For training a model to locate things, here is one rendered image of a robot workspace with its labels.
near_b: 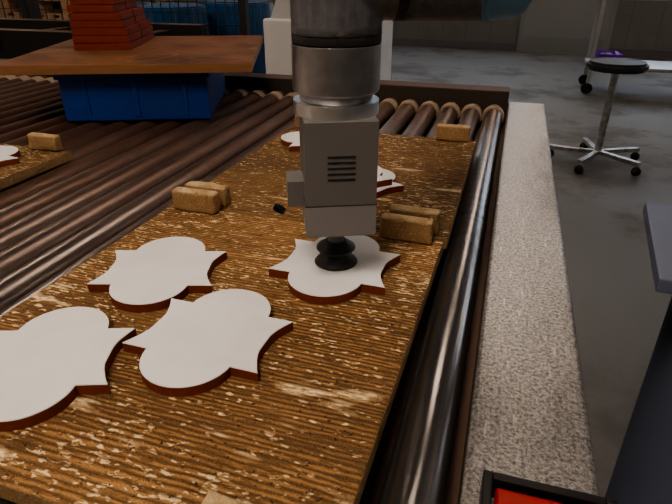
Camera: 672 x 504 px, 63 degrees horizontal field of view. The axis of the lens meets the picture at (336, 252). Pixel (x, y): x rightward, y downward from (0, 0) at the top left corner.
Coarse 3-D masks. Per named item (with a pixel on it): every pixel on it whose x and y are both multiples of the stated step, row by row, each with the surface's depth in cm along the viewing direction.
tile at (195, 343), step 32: (160, 320) 46; (192, 320) 46; (224, 320) 46; (256, 320) 46; (128, 352) 44; (160, 352) 42; (192, 352) 42; (224, 352) 42; (256, 352) 42; (160, 384) 39; (192, 384) 39
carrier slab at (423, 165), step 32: (288, 128) 104; (256, 160) 87; (288, 160) 87; (384, 160) 87; (416, 160) 87; (448, 160) 87; (256, 192) 75; (416, 192) 75; (448, 192) 75; (448, 224) 65
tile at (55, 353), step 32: (32, 320) 46; (64, 320) 46; (96, 320) 46; (0, 352) 42; (32, 352) 42; (64, 352) 42; (96, 352) 42; (0, 384) 39; (32, 384) 39; (64, 384) 39; (96, 384) 39; (0, 416) 36; (32, 416) 36
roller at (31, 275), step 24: (288, 120) 121; (240, 144) 102; (192, 168) 89; (216, 168) 93; (168, 192) 81; (120, 216) 72; (144, 216) 75; (72, 240) 65; (96, 240) 67; (24, 264) 60; (48, 264) 61; (0, 288) 56; (24, 288) 57
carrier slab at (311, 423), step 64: (256, 256) 58; (0, 320) 48; (128, 320) 48; (320, 320) 48; (384, 320) 48; (128, 384) 40; (256, 384) 40; (320, 384) 40; (384, 384) 40; (0, 448) 35; (64, 448) 35; (128, 448) 35; (192, 448) 35; (256, 448) 35; (320, 448) 35
